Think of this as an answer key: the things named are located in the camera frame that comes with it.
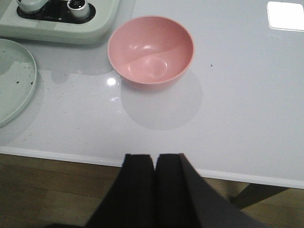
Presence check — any pink bowl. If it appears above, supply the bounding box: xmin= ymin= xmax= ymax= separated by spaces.
xmin=107 ymin=16 xmax=194 ymax=86

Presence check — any mint green round plate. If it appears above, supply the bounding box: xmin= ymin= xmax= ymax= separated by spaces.
xmin=0 ymin=38 xmax=37 ymax=126

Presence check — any mint green breakfast maker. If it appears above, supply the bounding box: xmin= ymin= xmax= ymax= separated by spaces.
xmin=0 ymin=0 xmax=120 ymax=44

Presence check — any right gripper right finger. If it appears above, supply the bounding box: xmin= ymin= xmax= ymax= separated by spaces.
xmin=156 ymin=153 xmax=266 ymax=228

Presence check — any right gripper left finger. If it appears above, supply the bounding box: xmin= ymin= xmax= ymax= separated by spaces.
xmin=47 ymin=153 xmax=157 ymax=228

